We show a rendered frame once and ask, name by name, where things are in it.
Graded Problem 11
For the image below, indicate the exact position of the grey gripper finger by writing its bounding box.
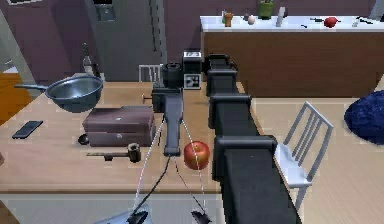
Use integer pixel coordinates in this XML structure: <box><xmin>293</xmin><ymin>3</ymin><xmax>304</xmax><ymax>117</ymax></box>
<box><xmin>127</xmin><ymin>119</ymin><xmax>172</xmax><ymax>224</ymax></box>
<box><xmin>172</xmin><ymin>118</ymin><xmax>213</xmax><ymax>224</ymax></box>

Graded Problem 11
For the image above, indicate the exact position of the grey fridge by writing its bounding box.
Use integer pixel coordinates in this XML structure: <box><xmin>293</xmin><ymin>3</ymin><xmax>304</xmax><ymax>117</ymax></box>
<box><xmin>83</xmin><ymin>0</ymin><xmax>168</xmax><ymax>83</ymax></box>

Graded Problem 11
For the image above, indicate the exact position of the brown box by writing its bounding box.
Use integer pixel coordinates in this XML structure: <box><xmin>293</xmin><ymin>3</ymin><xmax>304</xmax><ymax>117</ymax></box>
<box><xmin>82</xmin><ymin>105</ymin><xmax>156</xmax><ymax>148</ymax></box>

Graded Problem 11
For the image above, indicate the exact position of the dark blue beanbag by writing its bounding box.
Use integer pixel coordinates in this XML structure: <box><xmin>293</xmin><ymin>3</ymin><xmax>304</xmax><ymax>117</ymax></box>
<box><xmin>343</xmin><ymin>89</ymin><xmax>384</xmax><ymax>146</ymax></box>

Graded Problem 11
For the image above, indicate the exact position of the wooden table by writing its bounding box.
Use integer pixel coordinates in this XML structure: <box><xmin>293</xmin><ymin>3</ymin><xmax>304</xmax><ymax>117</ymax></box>
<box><xmin>0</xmin><ymin>81</ymin><xmax>268</xmax><ymax>195</ymax></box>

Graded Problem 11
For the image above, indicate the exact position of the brown counter with white top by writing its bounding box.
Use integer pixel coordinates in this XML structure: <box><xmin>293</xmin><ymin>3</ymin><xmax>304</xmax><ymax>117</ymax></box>
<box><xmin>199</xmin><ymin>14</ymin><xmax>384</xmax><ymax>99</ymax></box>

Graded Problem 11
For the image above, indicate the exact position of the black fridge handle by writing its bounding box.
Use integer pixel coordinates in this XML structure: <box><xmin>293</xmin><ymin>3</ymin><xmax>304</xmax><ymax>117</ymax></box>
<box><xmin>149</xmin><ymin>0</ymin><xmax>160</xmax><ymax>53</ymax></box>

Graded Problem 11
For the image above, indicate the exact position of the black and white utensil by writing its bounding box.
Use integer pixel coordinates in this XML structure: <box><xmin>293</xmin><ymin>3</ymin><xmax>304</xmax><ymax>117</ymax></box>
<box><xmin>352</xmin><ymin>15</ymin><xmax>374</xmax><ymax>28</ymax></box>

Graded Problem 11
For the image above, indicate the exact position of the white slatted chair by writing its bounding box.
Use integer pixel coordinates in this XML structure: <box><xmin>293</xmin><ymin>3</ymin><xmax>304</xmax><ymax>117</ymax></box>
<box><xmin>273</xmin><ymin>101</ymin><xmax>335</xmax><ymax>211</ymax></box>
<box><xmin>138</xmin><ymin>64</ymin><xmax>164</xmax><ymax>84</ymax></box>

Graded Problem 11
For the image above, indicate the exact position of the red apple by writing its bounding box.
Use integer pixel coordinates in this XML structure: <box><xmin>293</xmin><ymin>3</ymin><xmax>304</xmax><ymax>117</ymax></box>
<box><xmin>183</xmin><ymin>140</ymin><xmax>211</xmax><ymax>171</ymax></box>

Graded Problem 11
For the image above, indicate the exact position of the grey metal pan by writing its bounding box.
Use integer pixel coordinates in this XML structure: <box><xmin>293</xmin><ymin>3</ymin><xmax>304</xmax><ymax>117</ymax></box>
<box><xmin>13</xmin><ymin>74</ymin><xmax>104</xmax><ymax>114</ymax></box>

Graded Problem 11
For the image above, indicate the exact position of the red tomato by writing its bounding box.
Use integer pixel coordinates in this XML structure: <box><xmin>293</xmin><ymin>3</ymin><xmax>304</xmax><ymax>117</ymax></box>
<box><xmin>323</xmin><ymin>16</ymin><xmax>339</xmax><ymax>29</ymax></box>

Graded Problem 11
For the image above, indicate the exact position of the grey upright object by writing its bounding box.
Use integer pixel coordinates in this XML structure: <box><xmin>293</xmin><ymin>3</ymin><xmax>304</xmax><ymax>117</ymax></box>
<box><xmin>275</xmin><ymin>6</ymin><xmax>287</xmax><ymax>28</ymax></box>

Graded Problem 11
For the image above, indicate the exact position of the black phone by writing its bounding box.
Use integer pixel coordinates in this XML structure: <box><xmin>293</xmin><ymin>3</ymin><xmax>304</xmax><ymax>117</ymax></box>
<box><xmin>11</xmin><ymin>120</ymin><xmax>44</xmax><ymax>140</ymax></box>

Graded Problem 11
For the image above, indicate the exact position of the dark glass bottle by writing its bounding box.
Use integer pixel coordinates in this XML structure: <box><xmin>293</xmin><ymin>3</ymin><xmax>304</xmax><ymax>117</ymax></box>
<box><xmin>81</xmin><ymin>42</ymin><xmax>96</xmax><ymax>77</ymax></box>

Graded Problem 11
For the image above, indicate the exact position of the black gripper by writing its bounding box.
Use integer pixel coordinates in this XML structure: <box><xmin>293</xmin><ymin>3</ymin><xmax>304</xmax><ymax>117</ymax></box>
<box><xmin>143</xmin><ymin>62</ymin><xmax>185</xmax><ymax>158</ymax></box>

